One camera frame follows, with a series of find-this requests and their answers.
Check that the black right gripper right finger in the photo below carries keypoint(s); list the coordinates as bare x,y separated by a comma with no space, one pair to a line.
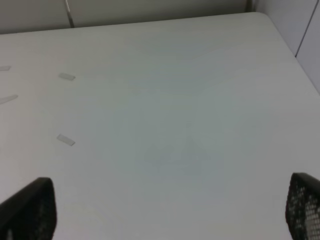
302,210

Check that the clear tape piece mid right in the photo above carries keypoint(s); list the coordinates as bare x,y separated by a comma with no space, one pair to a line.
65,140

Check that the clear tape piece far centre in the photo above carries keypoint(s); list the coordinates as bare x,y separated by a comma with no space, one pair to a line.
5,68

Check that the clear tape piece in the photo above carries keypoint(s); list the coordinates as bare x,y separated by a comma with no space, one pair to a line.
5,68
66,76
6,99

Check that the clear tape piece far right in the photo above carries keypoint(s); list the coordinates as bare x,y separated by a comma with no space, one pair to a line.
66,76

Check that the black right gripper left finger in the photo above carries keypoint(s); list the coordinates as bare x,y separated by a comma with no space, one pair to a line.
31,213

